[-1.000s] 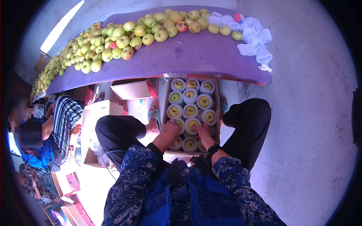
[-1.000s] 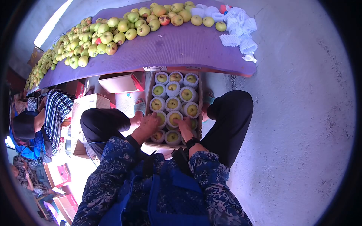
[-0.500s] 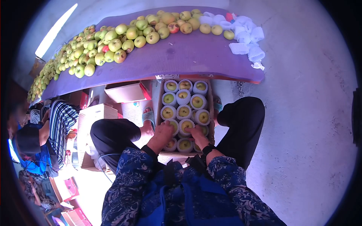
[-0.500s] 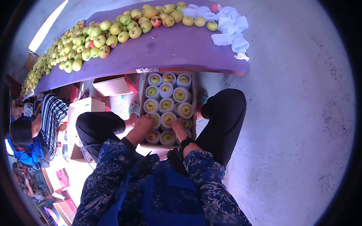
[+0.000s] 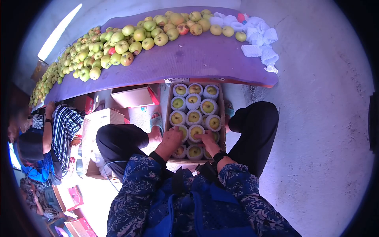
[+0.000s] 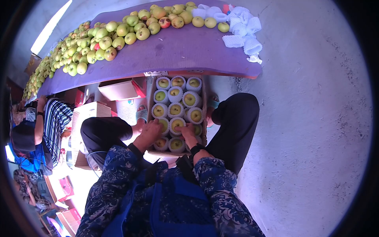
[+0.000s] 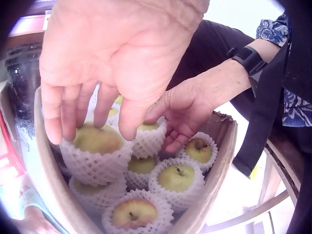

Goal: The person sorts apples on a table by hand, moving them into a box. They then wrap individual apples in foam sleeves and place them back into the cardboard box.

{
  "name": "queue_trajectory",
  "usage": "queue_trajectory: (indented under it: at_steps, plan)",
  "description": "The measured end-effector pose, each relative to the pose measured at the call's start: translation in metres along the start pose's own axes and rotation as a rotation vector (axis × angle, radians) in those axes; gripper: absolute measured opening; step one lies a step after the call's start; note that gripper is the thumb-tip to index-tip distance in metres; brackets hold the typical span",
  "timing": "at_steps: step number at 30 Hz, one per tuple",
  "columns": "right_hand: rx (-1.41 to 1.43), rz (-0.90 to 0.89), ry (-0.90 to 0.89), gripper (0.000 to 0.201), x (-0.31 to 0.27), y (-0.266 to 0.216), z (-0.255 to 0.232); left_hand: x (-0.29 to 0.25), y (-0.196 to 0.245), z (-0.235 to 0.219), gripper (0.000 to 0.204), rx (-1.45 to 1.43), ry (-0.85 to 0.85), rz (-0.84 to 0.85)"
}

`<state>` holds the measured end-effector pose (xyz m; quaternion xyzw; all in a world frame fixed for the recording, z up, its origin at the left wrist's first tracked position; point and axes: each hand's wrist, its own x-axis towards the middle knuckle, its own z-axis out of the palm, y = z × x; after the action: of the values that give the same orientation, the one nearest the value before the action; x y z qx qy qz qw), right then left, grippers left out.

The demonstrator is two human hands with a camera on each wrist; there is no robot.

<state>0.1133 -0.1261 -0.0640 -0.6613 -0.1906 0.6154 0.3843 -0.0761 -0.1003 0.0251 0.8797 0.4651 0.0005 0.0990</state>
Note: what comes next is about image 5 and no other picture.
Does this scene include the person's left hand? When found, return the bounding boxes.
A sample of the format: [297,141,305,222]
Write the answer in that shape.
[155,126,184,162]

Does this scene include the person's right hand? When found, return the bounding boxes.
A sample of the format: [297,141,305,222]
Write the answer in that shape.
[194,130,222,158]

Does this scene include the person's right fingers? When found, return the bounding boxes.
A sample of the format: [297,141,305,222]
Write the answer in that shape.
[194,130,215,146]

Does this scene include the person's left fingers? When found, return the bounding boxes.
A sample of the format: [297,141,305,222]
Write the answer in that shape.
[165,126,184,148]

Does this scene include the single netted green apple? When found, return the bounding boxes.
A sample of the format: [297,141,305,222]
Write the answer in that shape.
[188,124,205,144]

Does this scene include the brown cardboard fruit box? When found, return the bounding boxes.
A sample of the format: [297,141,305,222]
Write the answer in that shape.
[164,82,227,165]

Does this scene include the black wrist band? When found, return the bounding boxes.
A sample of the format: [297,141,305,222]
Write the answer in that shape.
[149,151,168,170]
[213,150,229,163]

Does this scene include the rows of foam-wrapped apples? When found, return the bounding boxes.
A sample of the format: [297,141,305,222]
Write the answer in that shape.
[169,83,222,161]

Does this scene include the person's legs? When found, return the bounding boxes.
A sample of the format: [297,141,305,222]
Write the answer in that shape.
[95,101,279,182]

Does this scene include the open white carton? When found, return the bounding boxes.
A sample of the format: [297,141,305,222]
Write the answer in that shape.
[110,85,160,109]

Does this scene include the stack of white cartons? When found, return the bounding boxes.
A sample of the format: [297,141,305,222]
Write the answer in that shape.
[81,108,125,166]

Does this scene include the purple mat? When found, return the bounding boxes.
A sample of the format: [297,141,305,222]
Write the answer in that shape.
[44,6,279,104]

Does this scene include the person's body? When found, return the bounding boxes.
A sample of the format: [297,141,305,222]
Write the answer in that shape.
[106,160,302,237]

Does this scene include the red carton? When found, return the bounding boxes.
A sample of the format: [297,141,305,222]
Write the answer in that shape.
[74,95,95,114]

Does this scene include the pile of loose green apples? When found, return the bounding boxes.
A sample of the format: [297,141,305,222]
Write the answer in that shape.
[29,9,247,108]

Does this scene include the heap of white foam nets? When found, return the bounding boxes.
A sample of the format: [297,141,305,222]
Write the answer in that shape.
[210,12,279,66]

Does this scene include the pink and brown open carton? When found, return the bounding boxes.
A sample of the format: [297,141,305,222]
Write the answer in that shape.
[52,184,84,212]

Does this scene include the bright narrow window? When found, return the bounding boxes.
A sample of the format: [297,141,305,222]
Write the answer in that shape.
[37,3,83,62]

